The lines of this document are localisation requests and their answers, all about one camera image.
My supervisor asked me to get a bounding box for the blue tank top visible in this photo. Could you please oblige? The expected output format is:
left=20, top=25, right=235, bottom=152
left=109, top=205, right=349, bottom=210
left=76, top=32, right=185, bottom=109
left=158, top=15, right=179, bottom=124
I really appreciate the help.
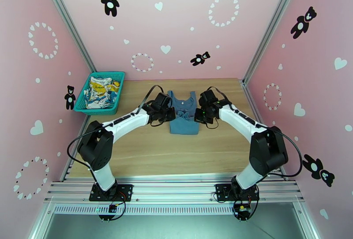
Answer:
left=167, top=90, right=200, bottom=135

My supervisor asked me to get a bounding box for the white yellow blue printed garment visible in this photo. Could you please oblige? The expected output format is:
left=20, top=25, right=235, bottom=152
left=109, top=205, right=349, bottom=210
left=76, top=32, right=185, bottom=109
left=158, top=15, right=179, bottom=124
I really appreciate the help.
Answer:
left=84, top=74, right=121, bottom=109

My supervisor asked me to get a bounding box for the teal plastic basket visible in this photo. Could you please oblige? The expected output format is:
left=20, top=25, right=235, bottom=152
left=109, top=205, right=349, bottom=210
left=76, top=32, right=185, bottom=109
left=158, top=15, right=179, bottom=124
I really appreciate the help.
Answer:
left=74, top=71, right=125, bottom=116

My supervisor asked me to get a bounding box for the slotted metal strip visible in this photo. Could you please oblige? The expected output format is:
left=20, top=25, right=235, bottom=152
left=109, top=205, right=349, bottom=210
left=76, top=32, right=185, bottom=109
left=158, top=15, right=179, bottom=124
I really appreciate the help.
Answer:
left=52, top=203, right=300, bottom=216

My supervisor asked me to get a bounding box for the circuit board with yellow connector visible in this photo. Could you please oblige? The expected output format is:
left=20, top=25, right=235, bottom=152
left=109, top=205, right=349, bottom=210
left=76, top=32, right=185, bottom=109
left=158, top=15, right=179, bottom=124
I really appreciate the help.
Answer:
left=233, top=203, right=252, bottom=219

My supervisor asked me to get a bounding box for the aluminium front rail frame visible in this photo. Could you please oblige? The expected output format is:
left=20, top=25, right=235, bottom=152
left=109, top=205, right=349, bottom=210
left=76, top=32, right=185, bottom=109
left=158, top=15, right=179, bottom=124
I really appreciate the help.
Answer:
left=43, top=174, right=305, bottom=204

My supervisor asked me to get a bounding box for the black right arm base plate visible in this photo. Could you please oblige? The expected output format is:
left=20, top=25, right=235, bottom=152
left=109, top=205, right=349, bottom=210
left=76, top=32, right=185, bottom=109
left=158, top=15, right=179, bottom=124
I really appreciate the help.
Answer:
left=215, top=183, right=260, bottom=202

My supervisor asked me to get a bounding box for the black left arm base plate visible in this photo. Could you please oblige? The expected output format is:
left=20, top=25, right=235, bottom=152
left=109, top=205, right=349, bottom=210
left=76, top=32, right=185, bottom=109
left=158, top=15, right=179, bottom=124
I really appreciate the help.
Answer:
left=89, top=183, right=134, bottom=202

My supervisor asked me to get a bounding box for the black teddy bear wall sticker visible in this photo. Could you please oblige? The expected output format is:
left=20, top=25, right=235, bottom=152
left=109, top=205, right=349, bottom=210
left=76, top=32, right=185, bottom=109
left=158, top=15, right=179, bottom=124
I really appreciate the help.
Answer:
left=64, top=85, right=76, bottom=110
left=302, top=154, right=335, bottom=187

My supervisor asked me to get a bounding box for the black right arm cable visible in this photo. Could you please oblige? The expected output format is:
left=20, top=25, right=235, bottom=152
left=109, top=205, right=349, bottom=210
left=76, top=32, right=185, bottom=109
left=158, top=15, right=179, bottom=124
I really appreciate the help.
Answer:
left=208, top=86, right=304, bottom=178

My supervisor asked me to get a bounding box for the aluminium corner post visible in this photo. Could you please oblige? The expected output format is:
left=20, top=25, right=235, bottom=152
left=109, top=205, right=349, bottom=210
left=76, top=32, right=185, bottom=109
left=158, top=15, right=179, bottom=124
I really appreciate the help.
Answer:
left=37, top=0, right=97, bottom=73
left=242, top=0, right=305, bottom=82

